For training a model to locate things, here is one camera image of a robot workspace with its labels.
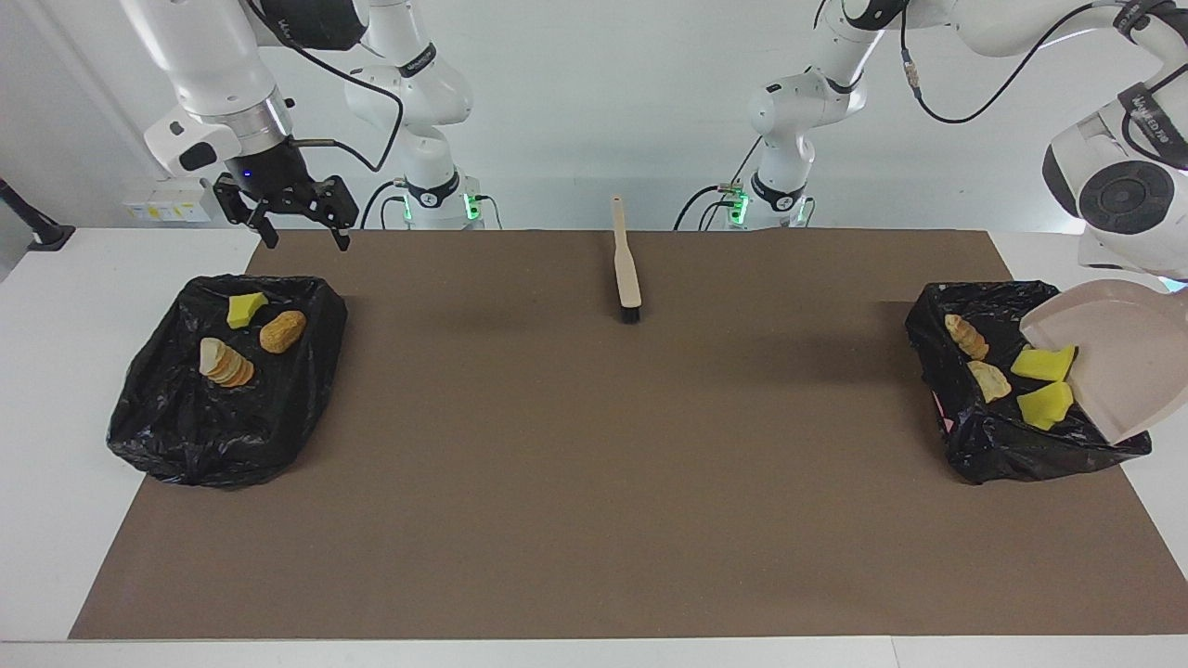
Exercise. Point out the black bag lined bin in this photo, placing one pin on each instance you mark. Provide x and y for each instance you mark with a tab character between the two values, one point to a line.
186	436

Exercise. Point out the brown table mat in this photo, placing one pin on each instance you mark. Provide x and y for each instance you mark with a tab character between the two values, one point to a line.
650	520

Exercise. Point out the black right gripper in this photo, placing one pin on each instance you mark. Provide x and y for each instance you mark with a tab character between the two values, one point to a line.
274	172

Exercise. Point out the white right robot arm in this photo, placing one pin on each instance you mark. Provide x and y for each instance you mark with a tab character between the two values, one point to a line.
204	65

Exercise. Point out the brown oval bread roll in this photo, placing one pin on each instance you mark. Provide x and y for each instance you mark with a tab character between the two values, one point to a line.
282	332

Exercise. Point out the pale pastry piece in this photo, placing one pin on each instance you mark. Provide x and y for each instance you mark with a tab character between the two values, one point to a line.
989	381

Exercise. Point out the small striped croissant piece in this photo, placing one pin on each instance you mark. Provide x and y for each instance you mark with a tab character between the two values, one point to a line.
966	337

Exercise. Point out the pink bin with black bag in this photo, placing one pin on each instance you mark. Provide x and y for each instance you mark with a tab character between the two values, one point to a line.
1002	445

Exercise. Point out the large striped bread piece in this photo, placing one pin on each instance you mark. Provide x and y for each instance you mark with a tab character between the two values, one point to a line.
225	364

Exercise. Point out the black stand foot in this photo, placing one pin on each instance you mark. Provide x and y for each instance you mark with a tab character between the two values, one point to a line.
42	237

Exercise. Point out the beige brush black bristles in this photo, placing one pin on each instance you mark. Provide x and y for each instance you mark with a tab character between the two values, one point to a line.
628	278

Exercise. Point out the yellow sponge piece rectangular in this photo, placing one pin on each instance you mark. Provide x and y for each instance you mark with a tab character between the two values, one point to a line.
1044	364

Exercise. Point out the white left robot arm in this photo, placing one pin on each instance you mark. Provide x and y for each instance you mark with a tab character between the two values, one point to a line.
1123	195

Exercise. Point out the white wall socket box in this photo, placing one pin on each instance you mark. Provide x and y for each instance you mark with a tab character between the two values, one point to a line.
167	202

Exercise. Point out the small yellow sponge wedge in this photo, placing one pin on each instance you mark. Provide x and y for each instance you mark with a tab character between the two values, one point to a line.
245	310

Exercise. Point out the beige plastic dustpan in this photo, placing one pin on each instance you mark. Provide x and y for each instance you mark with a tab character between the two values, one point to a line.
1132	362

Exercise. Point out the yellow sponge piece wavy edge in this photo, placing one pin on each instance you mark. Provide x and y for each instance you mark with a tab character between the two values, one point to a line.
1046	406

